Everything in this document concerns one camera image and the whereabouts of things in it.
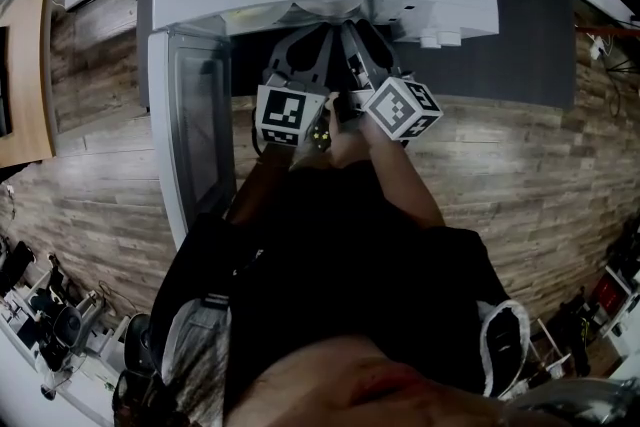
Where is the white folding stand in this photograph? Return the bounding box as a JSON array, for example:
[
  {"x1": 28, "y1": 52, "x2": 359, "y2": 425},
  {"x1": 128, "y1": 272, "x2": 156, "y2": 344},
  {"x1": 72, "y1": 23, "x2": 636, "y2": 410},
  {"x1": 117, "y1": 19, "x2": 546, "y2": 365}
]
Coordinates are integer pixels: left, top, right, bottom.
[{"x1": 529, "y1": 317, "x2": 574, "y2": 386}]

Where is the person's right hand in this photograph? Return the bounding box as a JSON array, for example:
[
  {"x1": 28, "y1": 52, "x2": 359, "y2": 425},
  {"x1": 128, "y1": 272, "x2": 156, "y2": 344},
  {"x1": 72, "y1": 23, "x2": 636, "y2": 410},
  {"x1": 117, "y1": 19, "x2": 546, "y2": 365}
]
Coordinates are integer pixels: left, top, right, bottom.
[{"x1": 329, "y1": 122, "x2": 384, "y2": 170}]

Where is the person's right forearm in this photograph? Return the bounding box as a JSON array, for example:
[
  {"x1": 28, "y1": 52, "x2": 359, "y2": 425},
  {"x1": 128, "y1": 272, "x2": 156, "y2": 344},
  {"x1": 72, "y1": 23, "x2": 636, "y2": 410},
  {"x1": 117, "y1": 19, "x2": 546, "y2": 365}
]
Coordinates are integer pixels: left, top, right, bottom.
[{"x1": 367, "y1": 134, "x2": 447, "y2": 230}]

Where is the person's left forearm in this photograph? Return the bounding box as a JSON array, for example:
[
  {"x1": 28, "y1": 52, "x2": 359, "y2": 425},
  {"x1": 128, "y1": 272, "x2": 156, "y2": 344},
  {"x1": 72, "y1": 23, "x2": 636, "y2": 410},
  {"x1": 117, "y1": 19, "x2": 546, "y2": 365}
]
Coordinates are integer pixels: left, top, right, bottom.
[{"x1": 225, "y1": 143, "x2": 297, "y2": 227}]

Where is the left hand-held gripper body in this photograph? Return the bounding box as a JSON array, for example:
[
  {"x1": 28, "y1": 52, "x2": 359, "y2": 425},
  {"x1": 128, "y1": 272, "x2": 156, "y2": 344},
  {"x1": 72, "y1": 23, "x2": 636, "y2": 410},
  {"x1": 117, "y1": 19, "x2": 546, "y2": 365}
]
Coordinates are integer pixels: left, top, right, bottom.
[{"x1": 254, "y1": 71, "x2": 332, "y2": 149}]

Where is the white cluttered workbench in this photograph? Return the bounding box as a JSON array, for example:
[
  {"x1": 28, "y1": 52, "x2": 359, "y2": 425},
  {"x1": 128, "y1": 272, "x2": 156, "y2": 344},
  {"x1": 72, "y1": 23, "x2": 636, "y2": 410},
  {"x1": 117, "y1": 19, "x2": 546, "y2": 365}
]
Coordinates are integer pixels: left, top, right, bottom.
[{"x1": 0, "y1": 304, "x2": 121, "y2": 427}]

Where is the white cabinet with red box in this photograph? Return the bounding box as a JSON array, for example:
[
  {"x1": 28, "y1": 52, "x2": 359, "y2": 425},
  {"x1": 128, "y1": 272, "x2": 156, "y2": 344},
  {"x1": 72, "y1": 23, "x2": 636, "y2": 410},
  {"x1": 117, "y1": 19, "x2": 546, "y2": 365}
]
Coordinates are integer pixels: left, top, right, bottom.
[{"x1": 592, "y1": 264, "x2": 640, "y2": 341}]

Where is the grey head mount part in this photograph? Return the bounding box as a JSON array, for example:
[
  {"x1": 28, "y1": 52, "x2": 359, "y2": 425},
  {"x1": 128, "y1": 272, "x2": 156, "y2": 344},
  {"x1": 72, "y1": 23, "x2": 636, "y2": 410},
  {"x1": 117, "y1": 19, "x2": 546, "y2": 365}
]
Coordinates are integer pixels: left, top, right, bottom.
[{"x1": 499, "y1": 377, "x2": 640, "y2": 427}]

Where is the black bag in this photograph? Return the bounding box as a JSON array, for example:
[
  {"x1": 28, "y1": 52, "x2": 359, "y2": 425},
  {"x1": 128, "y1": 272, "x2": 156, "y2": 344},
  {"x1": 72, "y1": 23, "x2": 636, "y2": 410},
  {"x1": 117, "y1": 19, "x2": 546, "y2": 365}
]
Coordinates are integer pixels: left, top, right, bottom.
[{"x1": 544, "y1": 284, "x2": 599, "y2": 379}]

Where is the light wooden table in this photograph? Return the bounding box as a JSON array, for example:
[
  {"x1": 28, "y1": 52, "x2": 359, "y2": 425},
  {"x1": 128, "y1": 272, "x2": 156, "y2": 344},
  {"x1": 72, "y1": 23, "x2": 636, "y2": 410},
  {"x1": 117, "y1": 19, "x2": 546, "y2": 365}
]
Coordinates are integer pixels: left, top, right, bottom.
[{"x1": 0, "y1": 0, "x2": 59, "y2": 169}]

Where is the dark grey table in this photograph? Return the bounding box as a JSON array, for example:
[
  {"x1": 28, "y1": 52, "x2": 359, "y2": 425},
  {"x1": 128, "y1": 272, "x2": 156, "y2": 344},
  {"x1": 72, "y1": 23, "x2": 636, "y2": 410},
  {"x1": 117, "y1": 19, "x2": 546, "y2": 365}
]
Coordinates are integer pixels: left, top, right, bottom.
[{"x1": 137, "y1": 0, "x2": 576, "y2": 112}]

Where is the black round device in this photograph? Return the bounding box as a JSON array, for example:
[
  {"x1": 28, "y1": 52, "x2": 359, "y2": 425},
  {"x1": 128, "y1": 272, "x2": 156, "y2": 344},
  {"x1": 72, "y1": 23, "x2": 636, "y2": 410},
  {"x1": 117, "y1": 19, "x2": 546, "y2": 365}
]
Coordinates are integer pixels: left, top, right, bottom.
[{"x1": 112, "y1": 312, "x2": 166, "y2": 427}]

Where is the person's face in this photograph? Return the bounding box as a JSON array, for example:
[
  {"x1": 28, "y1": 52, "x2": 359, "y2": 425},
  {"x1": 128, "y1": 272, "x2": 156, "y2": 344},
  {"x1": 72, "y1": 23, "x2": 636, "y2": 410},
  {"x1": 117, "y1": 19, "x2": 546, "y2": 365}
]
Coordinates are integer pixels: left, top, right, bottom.
[{"x1": 224, "y1": 334, "x2": 506, "y2": 427}]

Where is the black shoe with yellow charms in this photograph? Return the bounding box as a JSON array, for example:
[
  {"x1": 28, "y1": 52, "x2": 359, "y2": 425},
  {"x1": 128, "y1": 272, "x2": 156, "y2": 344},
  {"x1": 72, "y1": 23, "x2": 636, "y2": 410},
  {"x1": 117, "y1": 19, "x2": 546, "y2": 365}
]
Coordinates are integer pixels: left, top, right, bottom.
[{"x1": 308, "y1": 122, "x2": 332, "y2": 153}]

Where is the wooden coat rack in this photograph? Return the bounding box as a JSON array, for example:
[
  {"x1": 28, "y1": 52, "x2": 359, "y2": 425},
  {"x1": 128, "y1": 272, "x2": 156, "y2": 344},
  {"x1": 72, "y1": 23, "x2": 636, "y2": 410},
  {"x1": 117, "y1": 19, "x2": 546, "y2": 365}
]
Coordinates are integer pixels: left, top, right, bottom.
[{"x1": 573, "y1": 24, "x2": 640, "y2": 39}]

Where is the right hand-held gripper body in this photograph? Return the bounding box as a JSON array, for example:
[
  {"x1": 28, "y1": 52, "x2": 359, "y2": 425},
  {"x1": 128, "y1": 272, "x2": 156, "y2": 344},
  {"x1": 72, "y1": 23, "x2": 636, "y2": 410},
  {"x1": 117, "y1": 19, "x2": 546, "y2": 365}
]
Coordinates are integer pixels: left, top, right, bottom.
[{"x1": 333, "y1": 74, "x2": 445, "y2": 144}]

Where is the person in dark shirt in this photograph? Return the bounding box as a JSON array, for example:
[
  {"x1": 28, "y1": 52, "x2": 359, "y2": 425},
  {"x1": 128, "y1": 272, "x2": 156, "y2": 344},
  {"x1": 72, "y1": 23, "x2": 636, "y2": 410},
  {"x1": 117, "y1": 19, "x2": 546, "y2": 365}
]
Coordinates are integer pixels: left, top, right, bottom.
[{"x1": 147, "y1": 159, "x2": 511, "y2": 416}]

